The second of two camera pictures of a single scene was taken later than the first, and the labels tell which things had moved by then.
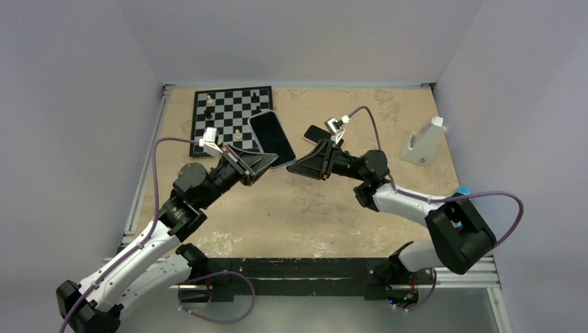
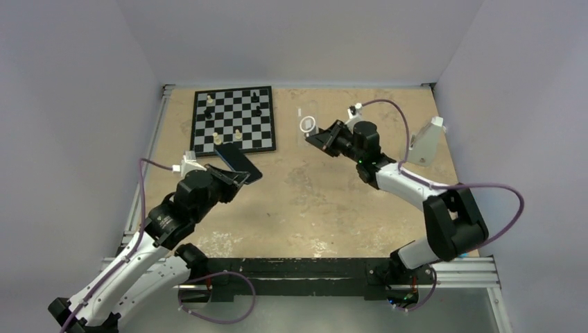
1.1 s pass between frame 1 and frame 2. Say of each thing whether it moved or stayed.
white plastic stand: stayed
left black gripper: moved
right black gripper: moved
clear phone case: moved
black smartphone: moved
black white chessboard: stayed
